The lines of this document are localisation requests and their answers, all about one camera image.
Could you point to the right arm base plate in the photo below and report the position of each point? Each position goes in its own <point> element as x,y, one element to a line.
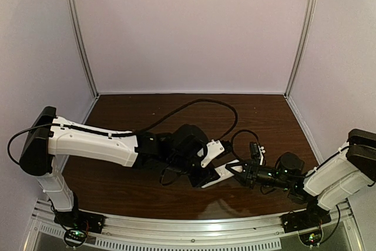
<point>302,220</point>

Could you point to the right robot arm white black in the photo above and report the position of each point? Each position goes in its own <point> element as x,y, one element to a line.
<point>343,174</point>

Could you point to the right circuit board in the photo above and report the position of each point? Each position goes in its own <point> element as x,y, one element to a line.
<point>312,237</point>

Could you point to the front aluminium rail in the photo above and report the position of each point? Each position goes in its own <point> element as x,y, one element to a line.
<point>248,233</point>

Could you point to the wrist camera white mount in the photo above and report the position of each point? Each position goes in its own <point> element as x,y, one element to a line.
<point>257,153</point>
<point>211,151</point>

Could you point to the aluminium frame post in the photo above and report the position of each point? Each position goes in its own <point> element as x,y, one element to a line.
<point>303,39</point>
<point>81,47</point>

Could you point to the left aluminium frame post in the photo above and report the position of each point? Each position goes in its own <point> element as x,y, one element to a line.
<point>81,47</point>

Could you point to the right aluminium frame post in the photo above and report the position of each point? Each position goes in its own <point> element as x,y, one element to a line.
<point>303,39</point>

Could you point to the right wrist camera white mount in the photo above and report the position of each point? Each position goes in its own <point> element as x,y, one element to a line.
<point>257,153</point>

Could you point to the left circuit board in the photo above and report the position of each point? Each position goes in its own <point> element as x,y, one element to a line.
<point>75,238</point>

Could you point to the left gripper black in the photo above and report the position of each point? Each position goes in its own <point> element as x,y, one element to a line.
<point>205,177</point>

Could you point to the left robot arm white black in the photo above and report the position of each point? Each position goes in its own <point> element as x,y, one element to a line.
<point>186,151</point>

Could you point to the white remote control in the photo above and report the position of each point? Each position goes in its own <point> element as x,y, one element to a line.
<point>223,173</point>

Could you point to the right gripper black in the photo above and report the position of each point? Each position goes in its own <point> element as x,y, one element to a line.
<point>251,171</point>

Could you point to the circuit board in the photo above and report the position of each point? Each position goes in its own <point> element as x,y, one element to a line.
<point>75,238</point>
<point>312,237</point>

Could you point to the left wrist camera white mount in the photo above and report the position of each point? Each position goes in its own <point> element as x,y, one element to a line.
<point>211,151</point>

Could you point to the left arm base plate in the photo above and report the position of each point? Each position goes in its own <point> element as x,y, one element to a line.
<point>84,221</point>

